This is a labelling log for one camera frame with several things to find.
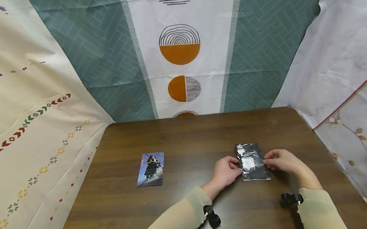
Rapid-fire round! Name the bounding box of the person's left hand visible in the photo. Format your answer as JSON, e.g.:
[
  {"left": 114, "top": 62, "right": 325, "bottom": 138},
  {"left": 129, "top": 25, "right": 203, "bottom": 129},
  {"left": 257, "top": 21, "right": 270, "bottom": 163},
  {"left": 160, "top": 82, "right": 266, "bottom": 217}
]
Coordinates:
[{"left": 208, "top": 155, "right": 245, "bottom": 192}]

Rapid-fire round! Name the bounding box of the person's right hand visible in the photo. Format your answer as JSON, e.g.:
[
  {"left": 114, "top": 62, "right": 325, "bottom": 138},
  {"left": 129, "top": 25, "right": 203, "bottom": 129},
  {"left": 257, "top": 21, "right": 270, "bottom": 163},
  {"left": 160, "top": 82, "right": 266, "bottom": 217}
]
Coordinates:
[{"left": 262, "top": 148, "right": 305, "bottom": 180}]

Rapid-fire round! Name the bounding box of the glossy black plastic sleeve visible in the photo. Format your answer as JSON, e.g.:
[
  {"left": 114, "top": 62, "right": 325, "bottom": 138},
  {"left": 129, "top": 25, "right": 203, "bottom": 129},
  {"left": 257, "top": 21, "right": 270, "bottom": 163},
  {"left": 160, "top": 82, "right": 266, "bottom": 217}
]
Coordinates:
[{"left": 234, "top": 142, "right": 272, "bottom": 182}]

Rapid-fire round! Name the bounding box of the person's left forearm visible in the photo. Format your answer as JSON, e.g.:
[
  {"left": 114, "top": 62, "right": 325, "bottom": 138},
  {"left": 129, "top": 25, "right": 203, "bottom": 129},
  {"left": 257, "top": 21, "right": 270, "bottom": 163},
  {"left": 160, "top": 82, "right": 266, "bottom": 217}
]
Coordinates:
[{"left": 129, "top": 183, "right": 221, "bottom": 229}]

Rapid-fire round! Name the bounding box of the person's right forearm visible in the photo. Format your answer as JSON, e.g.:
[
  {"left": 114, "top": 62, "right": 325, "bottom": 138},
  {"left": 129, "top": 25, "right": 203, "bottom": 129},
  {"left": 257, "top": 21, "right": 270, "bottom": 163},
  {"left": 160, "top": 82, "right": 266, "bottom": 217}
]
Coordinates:
[{"left": 294, "top": 163, "right": 349, "bottom": 229}]

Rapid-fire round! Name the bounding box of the black wrist band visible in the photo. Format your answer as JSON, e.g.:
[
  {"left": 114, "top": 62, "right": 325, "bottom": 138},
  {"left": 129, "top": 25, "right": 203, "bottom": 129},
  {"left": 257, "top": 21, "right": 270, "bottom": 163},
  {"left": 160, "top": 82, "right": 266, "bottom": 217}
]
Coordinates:
[
  {"left": 280, "top": 191, "right": 304, "bottom": 207},
  {"left": 203, "top": 204, "right": 222, "bottom": 229}
]

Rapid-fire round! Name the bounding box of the blue photo card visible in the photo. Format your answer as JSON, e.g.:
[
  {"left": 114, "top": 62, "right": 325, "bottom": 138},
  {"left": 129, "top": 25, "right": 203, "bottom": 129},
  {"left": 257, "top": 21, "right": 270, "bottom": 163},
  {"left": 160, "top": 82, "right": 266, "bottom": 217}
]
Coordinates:
[{"left": 134, "top": 151, "right": 167, "bottom": 188}]

